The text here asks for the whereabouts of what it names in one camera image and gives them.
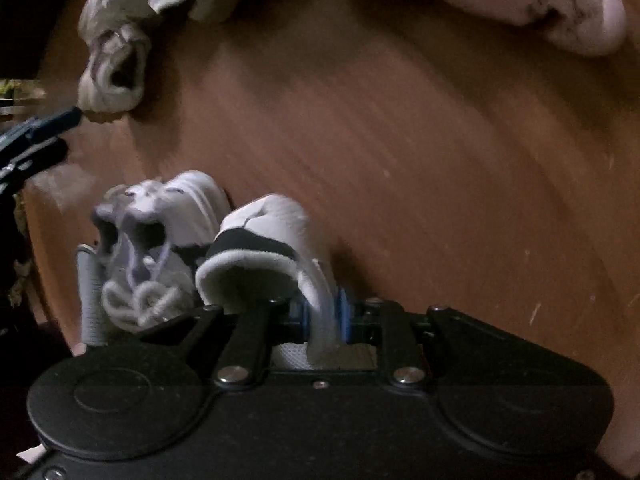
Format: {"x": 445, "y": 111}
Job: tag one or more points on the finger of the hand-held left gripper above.
{"x": 50, "y": 122}
{"x": 40, "y": 157}

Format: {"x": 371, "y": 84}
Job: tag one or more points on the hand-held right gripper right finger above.
{"x": 345, "y": 312}

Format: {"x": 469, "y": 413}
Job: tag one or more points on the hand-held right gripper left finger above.
{"x": 296, "y": 317}

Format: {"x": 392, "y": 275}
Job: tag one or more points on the white lace-up sneaker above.
{"x": 92, "y": 290}
{"x": 190, "y": 200}

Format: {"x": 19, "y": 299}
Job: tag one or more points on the pink knit sock shoe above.
{"x": 575, "y": 15}

